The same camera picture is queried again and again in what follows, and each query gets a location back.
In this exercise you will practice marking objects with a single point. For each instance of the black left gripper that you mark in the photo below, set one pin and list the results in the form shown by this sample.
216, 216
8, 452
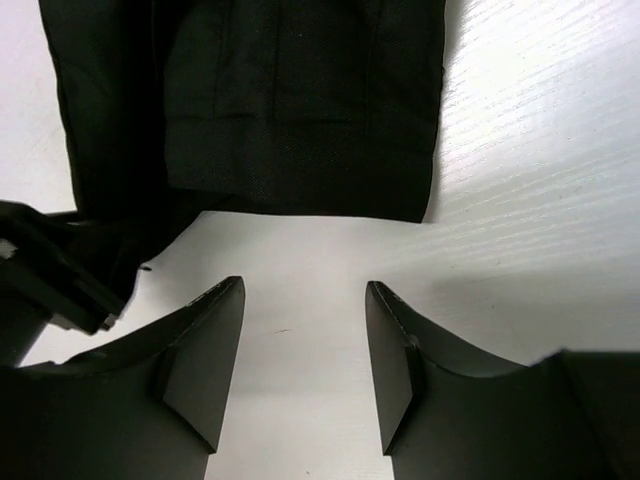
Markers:
42, 284

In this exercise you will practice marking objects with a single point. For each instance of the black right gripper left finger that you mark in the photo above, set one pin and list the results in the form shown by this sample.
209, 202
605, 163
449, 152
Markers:
148, 405

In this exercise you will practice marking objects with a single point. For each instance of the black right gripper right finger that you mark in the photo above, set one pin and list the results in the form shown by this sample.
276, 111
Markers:
450, 410

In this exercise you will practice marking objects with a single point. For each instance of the black pleated skirt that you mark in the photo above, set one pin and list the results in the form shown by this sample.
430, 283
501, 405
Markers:
171, 108

